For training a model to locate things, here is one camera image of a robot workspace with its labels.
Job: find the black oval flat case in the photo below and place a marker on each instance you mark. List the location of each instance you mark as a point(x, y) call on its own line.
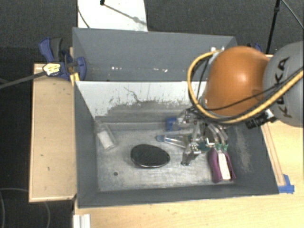
point(150, 156)

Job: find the grey metal bin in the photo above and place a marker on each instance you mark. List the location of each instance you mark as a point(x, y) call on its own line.
point(147, 182)

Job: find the small blue plastic object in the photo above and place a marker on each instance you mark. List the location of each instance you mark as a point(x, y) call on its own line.
point(170, 124)

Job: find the clear plastic bottle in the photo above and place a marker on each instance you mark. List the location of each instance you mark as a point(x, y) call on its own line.
point(105, 136)

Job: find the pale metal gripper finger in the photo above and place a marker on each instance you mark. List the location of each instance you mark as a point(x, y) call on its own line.
point(177, 141)
point(188, 154)

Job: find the black cylinder on white bracket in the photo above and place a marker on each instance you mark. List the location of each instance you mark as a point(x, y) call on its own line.
point(257, 122)

